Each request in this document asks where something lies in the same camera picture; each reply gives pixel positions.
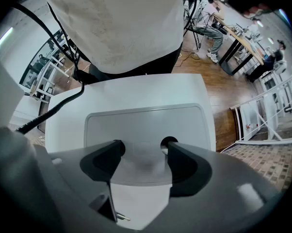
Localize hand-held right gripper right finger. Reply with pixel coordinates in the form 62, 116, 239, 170
167, 141, 213, 198

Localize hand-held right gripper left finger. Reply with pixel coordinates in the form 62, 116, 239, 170
80, 139, 126, 183

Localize grey plastic tray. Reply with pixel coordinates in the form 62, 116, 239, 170
83, 103, 211, 186

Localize person's left hand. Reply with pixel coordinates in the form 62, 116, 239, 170
242, 5, 268, 18

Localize long wooden table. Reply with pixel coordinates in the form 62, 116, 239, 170
215, 17, 267, 76

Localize black folding chair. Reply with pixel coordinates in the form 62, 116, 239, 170
183, 7, 211, 50

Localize white metal railing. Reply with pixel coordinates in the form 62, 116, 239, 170
230, 68, 292, 145

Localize person's black trousers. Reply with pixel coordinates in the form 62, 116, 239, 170
73, 41, 183, 85

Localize dark glass partition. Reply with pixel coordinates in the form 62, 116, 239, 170
19, 30, 77, 88

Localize person's white shirt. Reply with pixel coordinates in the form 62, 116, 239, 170
39, 0, 185, 74

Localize ceiling strip light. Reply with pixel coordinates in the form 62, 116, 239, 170
0, 27, 14, 52

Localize thick black cable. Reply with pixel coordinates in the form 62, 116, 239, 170
11, 2, 85, 134

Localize floor cable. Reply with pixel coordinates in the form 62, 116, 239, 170
178, 50, 201, 67

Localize white frame desk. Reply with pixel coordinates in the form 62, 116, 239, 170
29, 54, 73, 104

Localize thin black cable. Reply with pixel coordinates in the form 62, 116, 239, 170
47, 2, 80, 65

